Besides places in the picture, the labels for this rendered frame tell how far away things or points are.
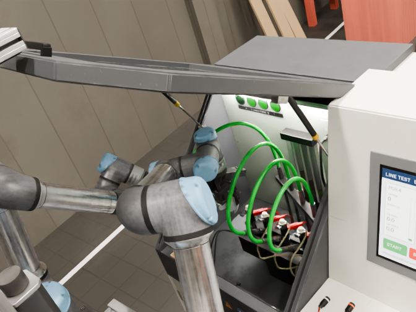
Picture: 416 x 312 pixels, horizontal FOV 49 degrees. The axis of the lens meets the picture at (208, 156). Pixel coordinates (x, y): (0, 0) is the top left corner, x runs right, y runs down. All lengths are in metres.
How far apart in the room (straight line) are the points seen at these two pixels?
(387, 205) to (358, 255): 0.22
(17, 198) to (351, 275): 1.00
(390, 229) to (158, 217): 0.65
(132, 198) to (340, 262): 0.75
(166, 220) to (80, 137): 3.13
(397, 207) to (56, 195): 0.93
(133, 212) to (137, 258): 2.41
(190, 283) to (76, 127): 3.14
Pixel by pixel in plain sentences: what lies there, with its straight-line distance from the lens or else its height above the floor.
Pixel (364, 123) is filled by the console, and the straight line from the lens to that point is 1.28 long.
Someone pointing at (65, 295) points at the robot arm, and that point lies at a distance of 1.51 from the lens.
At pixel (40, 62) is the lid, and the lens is 0.98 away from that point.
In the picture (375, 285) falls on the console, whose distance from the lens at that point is 1.51.
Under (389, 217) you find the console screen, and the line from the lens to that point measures 1.35.
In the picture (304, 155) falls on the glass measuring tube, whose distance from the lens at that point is 1.74.
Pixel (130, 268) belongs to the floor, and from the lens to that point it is 3.40.
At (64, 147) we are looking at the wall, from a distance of 4.05.
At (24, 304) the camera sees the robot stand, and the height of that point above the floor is 1.51.
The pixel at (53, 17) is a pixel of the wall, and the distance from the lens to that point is 3.96.
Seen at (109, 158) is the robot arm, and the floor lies 1.45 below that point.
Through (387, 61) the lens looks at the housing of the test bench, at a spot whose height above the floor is 1.50.
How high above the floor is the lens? 2.19
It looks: 31 degrees down
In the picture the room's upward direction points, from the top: 19 degrees counter-clockwise
